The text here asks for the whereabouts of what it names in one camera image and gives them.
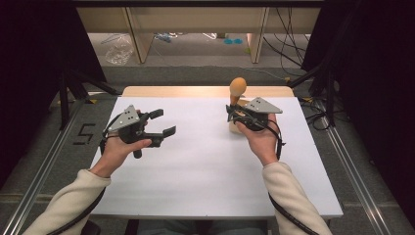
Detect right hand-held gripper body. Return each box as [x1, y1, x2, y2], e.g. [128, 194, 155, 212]
[228, 96, 284, 133]

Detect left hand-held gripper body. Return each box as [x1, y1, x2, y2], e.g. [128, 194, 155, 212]
[107, 104, 164, 160]

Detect beige square cup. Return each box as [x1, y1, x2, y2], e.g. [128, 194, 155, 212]
[227, 98, 258, 135]

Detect makeup brush with black handle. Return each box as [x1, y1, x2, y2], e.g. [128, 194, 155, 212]
[228, 76, 249, 110]

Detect person's right hand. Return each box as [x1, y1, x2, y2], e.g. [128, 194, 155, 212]
[235, 112, 282, 167]

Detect person's left hand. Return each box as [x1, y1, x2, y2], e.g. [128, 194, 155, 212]
[89, 109, 153, 179]

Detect wooden table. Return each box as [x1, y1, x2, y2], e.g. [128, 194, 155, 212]
[121, 85, 296, 98]

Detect white table mat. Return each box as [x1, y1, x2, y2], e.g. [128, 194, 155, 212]
[75, 96, 345, 219]

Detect blue round items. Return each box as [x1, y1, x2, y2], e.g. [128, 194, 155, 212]
[222, 37, 245, 46]

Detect black metal stand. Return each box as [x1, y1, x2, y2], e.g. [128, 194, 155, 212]
[286, 60, 338, 128]
[58, 67, 122, 131]

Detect clear plastic bag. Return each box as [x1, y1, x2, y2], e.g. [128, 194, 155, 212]
[104, 34, 135, 67]

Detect light wooden desk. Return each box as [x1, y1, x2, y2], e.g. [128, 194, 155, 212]
[75, 6, 321, 65]

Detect black chair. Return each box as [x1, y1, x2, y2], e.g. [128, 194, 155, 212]
[81, 219, 102, 235]

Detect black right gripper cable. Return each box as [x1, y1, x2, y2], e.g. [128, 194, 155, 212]
[228, 107, 321, 235]

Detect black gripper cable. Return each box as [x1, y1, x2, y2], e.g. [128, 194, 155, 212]
[46, 112, 131, 235]
[228, 107, 321, 235]

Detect black cables on floor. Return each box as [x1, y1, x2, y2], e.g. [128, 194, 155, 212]
[299, 97, 346, 132]

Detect bundle of black cables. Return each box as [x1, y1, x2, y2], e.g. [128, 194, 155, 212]
[261, 7, 311, 69]

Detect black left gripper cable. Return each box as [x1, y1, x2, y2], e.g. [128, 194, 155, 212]
[46, 112, 131, 235]

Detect aluminium rail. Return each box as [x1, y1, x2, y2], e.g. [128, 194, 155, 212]
[316, 97, 394, 235]
[0, 97, 86, 235]

